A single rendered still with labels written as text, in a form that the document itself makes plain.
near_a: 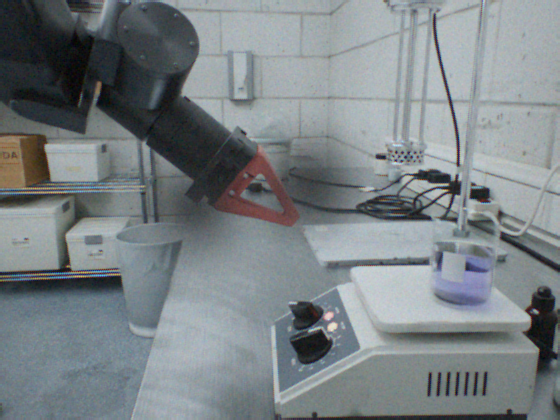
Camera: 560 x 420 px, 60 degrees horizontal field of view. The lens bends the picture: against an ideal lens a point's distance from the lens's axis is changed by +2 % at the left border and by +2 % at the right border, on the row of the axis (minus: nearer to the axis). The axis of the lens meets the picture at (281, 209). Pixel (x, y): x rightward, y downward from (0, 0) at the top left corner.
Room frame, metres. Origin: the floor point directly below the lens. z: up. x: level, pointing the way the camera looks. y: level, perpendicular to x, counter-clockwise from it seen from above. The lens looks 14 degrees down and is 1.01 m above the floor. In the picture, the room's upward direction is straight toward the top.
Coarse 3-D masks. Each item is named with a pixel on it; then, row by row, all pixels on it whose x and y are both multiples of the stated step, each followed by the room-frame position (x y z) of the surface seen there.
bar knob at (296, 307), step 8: (288, 304) 0.42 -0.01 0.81; (296, 304) 0.41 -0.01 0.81; (304, 304) 0.40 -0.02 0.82; (312, 304) 0.40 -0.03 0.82; (296, 312) 0.41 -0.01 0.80; (304, 312) 0.40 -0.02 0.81; (312, 312) 0.40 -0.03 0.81; (320, 312) 0.40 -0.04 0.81; (296, 320) 0.41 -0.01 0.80; (304, 320) 0.40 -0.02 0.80; (312, 320) 0.40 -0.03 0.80; (296, 328) 0.40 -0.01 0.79; (304, 328) 0.40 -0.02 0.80
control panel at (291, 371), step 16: (336, 288) 0.44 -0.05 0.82; (320, 304) 0.43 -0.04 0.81; (336, 304) 0.41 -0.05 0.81; (288, 320) 0.43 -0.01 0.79; (320, 320) 0.40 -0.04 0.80; (336, 320) 0.38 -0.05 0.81; (288, 336) 0.40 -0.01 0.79; (336, 336) 0.36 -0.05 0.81; (352, 336) 0.35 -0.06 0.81; (288, 352) 0.37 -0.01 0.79; (336, 352) 0.34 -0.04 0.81; (352, 352) 0.33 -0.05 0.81; (288, 368) 0.35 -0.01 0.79; (304, 368) 0.34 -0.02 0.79; (320, 368) 0.33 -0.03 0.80; (288, 384) 0.33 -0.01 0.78
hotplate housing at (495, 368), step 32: (352, 288) 0.43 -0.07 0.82; (352, 320) 0.37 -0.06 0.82; (384, 352) 0.32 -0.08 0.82; (416, 352) 0.32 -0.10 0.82; (448, 352) 0.32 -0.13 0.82; (480, 352) 0.32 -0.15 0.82; (512, 352) 0.33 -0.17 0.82; (320, 384) 0.32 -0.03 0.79; (352, 384) 0.32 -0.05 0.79; (384, 384) 0.32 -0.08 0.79; (416, 384) 0.32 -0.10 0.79; (448, 384) 0.32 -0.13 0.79; (480, 384) 0.32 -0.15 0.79; (512, 384) 0.33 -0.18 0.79; (288, 416) 0.32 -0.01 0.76; (320, 416) 0.32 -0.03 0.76; (352, 416) 0.32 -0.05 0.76; (384, 416) 0.32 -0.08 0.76; (416, 416) 0.33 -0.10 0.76; (448, 416) 0.33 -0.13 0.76; (480, 416) 0.33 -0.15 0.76; (512, 416) 0.33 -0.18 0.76
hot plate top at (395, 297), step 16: (352, 272) 0.43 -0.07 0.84; (368, 272) 0.43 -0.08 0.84; (384, 272) 0.43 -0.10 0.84; (400, 272) 0.43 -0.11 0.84; (416, 272) 0.43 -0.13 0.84; (368, 288) 0.39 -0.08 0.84; (384, 288) 0.39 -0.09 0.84; (400, 288) 0.39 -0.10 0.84; (416, 288) 0.39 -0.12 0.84; (368, 304) 0.36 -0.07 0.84; (384, 304) 0.36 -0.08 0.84; (400, 304) 0.36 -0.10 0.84; (416, 304) 0.36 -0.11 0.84; (432, 304) 0.36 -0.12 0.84; (496, 304) 0.36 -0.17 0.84; (512, 304) 0.36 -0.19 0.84; (384, 320) 0.33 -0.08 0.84; (400, 320) 0.33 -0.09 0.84; (416, 320) 0.33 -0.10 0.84; (432, 320) 0.33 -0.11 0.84; (448, 320) 0.33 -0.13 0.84; (464, 320) 0.33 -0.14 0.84; (480, 320) 0.33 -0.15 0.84; (496, 320) 0.33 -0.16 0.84; (512, 320) 0.33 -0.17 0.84; (528, 320) 0.33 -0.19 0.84
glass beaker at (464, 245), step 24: (432, 216) 0.37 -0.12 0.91; (456, 216) 0.35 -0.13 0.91; (480, 216) 0.39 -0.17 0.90; (432, 240) 0.37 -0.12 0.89; (456, 240) 0.35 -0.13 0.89; (480, 240) 0.35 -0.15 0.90; (432, 264) 0.37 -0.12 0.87; (456, 264) 0.35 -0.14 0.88; (480, 264) 0.35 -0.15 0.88; (432, 288) 0.37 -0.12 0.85; (456, 288) 0.35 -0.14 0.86; (480, 288) 0.35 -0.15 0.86
